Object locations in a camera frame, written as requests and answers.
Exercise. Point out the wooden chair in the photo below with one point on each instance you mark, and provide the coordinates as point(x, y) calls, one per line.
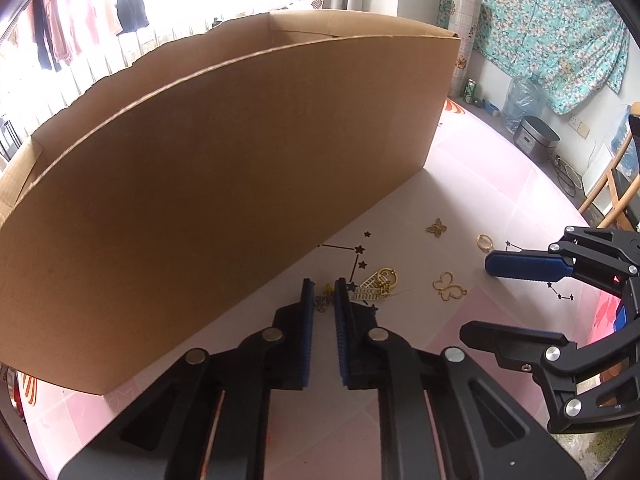
point(611, 180)

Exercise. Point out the clear water jug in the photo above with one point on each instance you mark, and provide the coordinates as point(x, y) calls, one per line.
point(525, 97)

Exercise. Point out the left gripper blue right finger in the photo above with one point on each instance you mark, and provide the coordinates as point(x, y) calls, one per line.
point(360, 360)

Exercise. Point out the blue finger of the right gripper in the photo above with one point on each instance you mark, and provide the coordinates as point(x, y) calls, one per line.
point(511, 345)
point(528, 266)

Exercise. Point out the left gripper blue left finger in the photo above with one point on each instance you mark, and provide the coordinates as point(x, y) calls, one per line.
point(289, 357)

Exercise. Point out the teal floral cloth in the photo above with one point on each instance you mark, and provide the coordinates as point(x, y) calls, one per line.
point(573, 48)

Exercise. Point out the small bronze butterfly charm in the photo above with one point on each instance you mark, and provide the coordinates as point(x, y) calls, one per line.
point(437, 228)

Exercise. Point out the green drink can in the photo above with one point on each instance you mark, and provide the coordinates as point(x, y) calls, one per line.
point(469, 91)

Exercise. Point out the large brown cardboard box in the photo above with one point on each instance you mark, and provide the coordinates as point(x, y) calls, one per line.
point(173, 189)

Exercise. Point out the rolled patterned wallpaper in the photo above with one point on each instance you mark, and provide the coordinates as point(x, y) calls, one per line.
point(464, 16)

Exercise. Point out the silver rice cooker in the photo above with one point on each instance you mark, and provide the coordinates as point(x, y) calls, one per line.
point(536, 139)

